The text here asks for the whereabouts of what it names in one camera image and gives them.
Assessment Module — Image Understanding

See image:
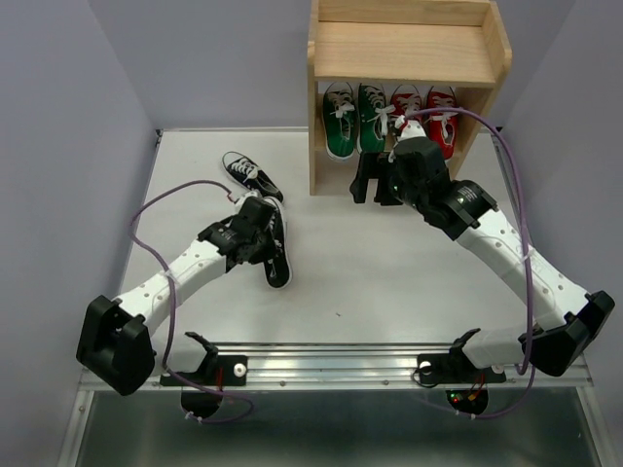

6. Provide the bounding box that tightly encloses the black sneaker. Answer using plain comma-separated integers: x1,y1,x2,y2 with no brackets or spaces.
263,197,292,289
222,151,284,202

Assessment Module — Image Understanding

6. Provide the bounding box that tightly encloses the red sneaker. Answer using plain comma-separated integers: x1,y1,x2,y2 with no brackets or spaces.
389,85,421,135
425,86,458,161

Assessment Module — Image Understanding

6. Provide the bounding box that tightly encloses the green sneaker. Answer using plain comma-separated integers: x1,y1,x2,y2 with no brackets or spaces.
321,82,357,162
357,84,390,153

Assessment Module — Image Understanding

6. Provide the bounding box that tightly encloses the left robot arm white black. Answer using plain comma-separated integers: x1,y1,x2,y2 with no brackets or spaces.
76,196,292,396

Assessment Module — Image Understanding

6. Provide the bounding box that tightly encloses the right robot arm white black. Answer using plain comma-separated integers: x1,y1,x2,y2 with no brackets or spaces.
349,137,614,381

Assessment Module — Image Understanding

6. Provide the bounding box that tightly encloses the wooden shoe shelf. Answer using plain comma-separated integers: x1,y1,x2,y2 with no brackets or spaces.
307,1,512,195

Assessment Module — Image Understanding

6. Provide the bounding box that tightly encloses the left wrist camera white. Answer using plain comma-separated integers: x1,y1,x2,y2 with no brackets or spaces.
230,191,262,206

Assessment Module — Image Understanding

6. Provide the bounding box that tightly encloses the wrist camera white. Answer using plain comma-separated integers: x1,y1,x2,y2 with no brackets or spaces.
230,191,262,206
393,116,427,145

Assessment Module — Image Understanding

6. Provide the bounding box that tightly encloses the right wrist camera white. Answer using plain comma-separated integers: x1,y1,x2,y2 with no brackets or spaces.
393,116,427,145

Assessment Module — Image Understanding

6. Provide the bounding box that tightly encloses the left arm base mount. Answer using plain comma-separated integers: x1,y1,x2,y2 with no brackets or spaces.
159,332,254,424

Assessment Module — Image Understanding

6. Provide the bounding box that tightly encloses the aluminium rail front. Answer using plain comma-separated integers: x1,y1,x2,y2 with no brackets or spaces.
82,340,590,390

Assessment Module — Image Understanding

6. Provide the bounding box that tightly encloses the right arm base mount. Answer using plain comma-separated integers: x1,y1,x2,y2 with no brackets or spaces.
411,328,507,416

